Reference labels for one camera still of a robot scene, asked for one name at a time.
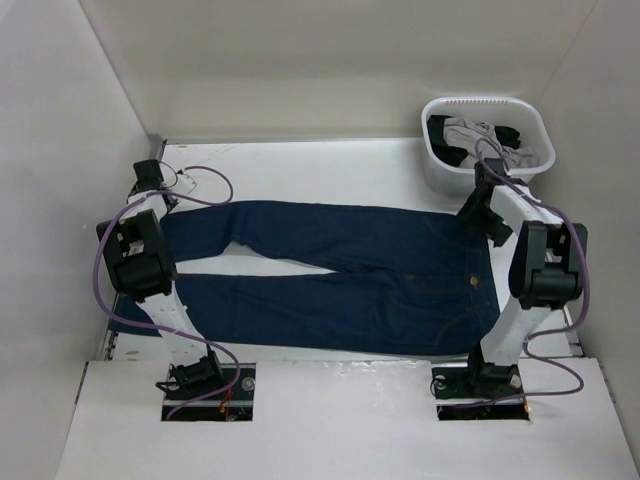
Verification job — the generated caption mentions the dark blue denim trousers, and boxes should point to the dark blue denim trousers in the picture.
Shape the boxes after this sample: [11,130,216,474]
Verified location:
[107,199,501,357]

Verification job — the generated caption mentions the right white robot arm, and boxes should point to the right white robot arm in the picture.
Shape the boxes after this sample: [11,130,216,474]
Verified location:
[457,158,588,396]

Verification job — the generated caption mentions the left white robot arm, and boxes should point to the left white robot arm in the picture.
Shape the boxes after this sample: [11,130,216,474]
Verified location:
[93,159,225,399]

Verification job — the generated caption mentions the grey garment in basket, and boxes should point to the grey garment in basket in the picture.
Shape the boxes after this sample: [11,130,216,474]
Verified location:
[455,136,540,169]

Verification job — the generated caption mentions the black garment in basket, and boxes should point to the black garment in basket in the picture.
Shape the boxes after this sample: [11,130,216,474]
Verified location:
[426,115,521,167]

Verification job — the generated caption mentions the white plastic laundry basket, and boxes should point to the white plastic laundry basket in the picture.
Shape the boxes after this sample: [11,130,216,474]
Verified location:
[421,97,556,197]

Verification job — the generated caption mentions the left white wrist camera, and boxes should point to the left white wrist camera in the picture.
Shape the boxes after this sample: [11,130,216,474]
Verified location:
[172,170,197,195]

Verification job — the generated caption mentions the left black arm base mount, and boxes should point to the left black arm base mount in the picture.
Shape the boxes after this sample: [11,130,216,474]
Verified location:
[156,351,257,422]

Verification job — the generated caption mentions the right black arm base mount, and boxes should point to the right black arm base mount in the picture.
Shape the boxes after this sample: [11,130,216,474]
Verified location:
[430,348,529,421]

